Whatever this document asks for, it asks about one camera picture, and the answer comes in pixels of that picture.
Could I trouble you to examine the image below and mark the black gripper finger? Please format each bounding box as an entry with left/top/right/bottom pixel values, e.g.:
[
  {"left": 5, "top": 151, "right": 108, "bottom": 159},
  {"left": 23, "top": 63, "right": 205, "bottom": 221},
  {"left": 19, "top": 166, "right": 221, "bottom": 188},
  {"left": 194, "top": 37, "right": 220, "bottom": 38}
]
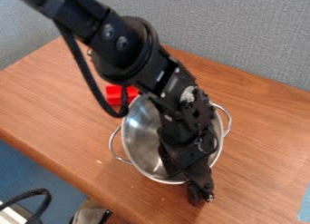
[{"left": 184, "top": 161, "right": 213, "bottom": 205}]

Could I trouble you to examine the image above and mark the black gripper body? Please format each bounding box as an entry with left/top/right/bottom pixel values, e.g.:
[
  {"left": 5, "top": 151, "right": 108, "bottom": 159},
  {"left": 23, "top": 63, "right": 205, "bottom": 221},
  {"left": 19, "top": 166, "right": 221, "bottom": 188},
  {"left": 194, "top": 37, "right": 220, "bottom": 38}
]
[{"left": 157, "top": 119, "right": 220, "bottom": 173}]

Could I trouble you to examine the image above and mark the stainless steel pot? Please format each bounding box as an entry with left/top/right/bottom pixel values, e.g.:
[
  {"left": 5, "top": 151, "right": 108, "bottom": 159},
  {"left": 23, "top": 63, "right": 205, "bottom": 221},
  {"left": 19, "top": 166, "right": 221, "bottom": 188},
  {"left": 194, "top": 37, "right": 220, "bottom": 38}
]
[{"left": 109, "top": 95, "right": 232, "bottom": 185}]

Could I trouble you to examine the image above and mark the red plastic block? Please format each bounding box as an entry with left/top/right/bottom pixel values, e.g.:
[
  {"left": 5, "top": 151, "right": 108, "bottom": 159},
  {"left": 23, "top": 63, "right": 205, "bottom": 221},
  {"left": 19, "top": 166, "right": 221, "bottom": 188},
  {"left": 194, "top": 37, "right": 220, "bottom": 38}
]
[{"left": 105, "top": 84, "right": 138, "bottom": 105}]

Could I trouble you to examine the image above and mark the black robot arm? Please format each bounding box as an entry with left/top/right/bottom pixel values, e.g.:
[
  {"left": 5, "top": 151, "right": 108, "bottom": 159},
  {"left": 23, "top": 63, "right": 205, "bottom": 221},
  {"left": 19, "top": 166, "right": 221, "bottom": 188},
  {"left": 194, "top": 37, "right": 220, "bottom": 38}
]
[{"left": 22, "top": 0, "right": 219, "bottom": 205}]

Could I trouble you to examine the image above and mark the grey black object under table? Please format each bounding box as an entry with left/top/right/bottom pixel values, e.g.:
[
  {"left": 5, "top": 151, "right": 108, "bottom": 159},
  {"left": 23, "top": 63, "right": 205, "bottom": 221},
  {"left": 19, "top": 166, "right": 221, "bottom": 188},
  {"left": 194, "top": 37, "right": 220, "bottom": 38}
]
[{"left": 69, "top": 199, "right": 112, "bottom": 224}]

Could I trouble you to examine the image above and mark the white black device corner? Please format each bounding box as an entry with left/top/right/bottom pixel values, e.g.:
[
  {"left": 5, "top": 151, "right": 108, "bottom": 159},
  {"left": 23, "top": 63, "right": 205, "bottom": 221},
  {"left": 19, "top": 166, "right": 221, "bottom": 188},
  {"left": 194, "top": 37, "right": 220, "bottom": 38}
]
[{"left": 0, "top": 204, "right": 31, "bottom": 224}]

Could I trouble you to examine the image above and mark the black cable loop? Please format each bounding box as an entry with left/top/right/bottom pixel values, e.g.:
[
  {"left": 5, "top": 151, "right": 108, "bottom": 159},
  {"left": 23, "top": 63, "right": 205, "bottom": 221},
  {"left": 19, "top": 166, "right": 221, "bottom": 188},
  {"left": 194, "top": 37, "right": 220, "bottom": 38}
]
[{"left": 0, "top": 188, "right": 53, "bottom": 224}]

